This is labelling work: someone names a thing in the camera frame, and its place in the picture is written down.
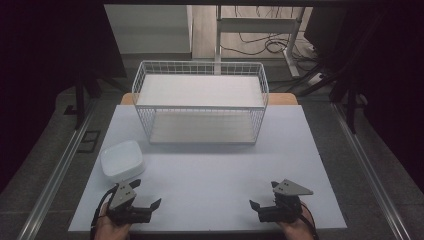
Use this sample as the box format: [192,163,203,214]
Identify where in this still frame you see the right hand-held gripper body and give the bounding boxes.
[258,178,315,224]

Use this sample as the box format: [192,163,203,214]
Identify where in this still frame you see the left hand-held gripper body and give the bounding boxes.
[105,180,153,226]

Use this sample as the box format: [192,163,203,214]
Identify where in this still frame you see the white square bowl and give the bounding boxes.
[100,139,146,183]

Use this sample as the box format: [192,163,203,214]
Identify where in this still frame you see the white wire shelf rack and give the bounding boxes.
[131,60,270,146]

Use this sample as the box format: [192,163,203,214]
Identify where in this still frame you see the person's right hand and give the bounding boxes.
[277,201,316,240]

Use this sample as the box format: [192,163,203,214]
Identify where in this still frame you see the person's left hand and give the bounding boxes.
[93,202,132,240]

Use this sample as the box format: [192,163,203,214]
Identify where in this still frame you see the black metal stand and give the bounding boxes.
[63,64,129,131]
[293,63,369,135]

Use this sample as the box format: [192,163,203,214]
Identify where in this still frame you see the white power strip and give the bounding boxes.
[307,72,324,87]

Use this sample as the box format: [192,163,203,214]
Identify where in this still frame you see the white cabinet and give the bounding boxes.
[103,4,194,62]

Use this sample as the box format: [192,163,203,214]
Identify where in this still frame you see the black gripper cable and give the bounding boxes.
[89,185,120,240]
[299,202,320,240]

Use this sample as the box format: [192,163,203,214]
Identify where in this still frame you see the black floor bracket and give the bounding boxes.
[77,130,102,155]

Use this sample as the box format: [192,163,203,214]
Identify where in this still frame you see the silver floor rail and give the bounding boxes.
[16,99,98,240]
[330,102,412,240]

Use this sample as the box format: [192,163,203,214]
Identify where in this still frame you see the black floor cables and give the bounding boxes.
[220,5,319,65]

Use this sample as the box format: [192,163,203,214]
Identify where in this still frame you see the white metal desk frame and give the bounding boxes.
[214,4,306,78]

